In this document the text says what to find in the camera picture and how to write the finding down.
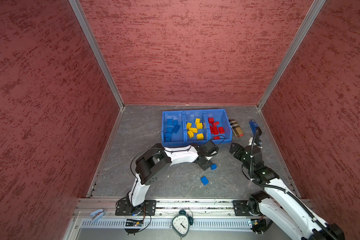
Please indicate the blue stapler on table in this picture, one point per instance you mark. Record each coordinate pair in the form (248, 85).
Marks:
(253, 127)

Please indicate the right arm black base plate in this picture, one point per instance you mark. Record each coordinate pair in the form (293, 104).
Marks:
(248, 208)

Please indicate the white alarm clock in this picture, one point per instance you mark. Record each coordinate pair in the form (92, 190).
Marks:
(181, 223)

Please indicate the blue left plastic bin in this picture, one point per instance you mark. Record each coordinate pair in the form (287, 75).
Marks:
(170, 139)

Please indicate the blue stapler on rail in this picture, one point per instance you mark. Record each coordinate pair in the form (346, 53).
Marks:
(97, 214)

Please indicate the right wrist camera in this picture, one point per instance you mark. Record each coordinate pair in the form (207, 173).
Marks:
(255, 140)

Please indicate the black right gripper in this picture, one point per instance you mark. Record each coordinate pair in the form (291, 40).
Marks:
(240, 150)

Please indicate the left aluminium corner post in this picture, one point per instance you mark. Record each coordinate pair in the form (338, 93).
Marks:
(85, 26)

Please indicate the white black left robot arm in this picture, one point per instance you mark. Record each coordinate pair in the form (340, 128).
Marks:
(153, 163)

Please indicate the right aluminium corner post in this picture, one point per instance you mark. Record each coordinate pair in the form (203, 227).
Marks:
(306, 24)

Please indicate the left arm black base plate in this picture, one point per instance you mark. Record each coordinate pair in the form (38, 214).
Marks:
(125, 208)

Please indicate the plaid glasses case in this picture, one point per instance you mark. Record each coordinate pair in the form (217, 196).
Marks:
(237, 131)

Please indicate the blue right plastic bin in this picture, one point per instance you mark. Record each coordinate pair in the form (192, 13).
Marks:
(221, 120)

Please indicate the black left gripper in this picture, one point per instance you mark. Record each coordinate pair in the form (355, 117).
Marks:
(204, 167)

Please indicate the aluminium front rail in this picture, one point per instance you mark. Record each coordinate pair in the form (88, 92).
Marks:
(214, 219)

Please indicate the aluminium corner post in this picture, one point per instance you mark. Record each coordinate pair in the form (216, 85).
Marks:
(85, 26)
(306, 24)

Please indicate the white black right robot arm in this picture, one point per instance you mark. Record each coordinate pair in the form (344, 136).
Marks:
(278, 203)

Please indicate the blue lego brick bottom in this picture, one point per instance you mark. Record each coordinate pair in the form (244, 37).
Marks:
(204, 180)

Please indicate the blue lego brick pile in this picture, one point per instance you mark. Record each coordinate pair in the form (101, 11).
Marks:
(176, 128)

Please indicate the blue plastic bin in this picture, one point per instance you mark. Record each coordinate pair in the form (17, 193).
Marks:
(221, 120)
(189, 117)
(170, 139)

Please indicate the blue middle plastic bin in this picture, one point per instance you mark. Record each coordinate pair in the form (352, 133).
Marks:
(189, 117)

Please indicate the yellow lego brick pile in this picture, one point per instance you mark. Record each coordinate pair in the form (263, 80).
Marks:
(199, 125)

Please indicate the red lego brick long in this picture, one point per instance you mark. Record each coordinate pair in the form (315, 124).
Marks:
(214, 130)

